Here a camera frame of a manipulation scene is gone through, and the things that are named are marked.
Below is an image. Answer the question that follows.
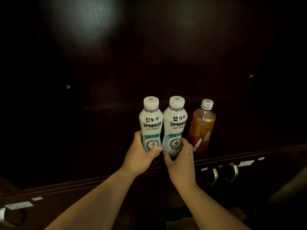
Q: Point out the orange tea bottle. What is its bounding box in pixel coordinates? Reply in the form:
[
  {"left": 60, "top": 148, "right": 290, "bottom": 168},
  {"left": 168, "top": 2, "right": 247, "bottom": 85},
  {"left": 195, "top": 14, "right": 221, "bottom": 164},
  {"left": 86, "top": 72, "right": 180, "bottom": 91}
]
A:
[{"left": 187, "top": 99, "right": 216, "bottom": 153}]

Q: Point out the person's right hand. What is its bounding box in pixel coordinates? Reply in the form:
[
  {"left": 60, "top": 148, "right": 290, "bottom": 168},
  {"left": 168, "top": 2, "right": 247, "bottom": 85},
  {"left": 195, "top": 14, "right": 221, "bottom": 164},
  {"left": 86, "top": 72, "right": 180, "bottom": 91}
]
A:
[{"left": 163, "top": 137, "right": 198, "bottom": 189}]

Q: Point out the dark wooden cabinet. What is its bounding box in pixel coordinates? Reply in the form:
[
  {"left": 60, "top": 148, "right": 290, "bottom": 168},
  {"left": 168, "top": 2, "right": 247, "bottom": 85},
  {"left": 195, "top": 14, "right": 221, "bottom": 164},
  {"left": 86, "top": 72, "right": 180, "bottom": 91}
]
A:
[{"left": 0, "top": 0, "right": 307, "bottom": 230}]

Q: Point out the person's left forearm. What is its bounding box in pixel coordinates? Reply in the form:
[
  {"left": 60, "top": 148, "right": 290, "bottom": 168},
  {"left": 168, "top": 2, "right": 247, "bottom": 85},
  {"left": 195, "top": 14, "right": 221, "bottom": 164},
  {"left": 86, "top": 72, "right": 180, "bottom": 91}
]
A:
[{"left": 44, "top": 167, "right": 137, "bottom": 230}]

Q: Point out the white drink bottle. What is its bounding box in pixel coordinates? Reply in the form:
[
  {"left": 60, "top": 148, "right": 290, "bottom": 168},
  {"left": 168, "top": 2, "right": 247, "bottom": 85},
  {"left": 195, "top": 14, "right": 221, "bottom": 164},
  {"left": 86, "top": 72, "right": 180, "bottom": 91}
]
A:
[
  {"left": 161, "top": 96, "right": 188, "bottom": 157},
  {"left": 139, "top": 96, "right": 164, "bottom": 154}
]

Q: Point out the person's left hand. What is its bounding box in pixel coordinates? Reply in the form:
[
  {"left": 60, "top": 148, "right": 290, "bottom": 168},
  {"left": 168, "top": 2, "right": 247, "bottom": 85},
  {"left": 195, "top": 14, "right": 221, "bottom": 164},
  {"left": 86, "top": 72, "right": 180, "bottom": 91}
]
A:
[{"left": 120, "top": 130, "right": 162, "bottom": 178}]

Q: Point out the person's right forearm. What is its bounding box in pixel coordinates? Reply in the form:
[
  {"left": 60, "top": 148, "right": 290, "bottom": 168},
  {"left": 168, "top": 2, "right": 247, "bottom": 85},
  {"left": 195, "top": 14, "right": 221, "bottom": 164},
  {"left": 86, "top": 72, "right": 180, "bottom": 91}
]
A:
[{"left": 177, "top": 184, "right": 251, "bottom": 230}]

